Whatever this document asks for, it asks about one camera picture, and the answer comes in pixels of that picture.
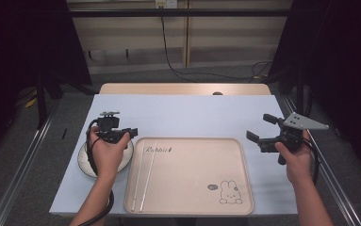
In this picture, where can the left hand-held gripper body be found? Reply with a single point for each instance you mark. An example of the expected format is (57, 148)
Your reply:
(109, 128)

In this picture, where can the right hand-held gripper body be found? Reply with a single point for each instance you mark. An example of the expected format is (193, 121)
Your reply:
(289, 139)

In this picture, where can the white plate with dark rim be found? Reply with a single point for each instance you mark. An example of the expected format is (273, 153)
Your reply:
(84, 160)

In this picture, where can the beige rectangular tray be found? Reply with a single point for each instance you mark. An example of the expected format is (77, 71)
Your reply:
(193, 169)

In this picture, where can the person's right hand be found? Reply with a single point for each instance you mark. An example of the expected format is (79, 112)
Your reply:
(299, 166)

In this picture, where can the person's left hand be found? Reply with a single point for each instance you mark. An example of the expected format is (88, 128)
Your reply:
(107, 158)

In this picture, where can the white chopstick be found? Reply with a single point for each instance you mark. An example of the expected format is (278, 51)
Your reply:
(148, 177)
(138, 175)

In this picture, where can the pale blue table mat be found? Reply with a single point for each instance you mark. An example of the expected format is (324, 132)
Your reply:
(184, 116)

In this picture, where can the black curtain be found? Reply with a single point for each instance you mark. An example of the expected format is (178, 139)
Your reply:
(18, 47)
(341, 62)

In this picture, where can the metal floor rail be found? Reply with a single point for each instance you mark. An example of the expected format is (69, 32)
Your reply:
(21, 163)
(332, 175)

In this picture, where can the white wall outlet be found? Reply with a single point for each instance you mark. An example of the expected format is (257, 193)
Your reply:
(166, 3)

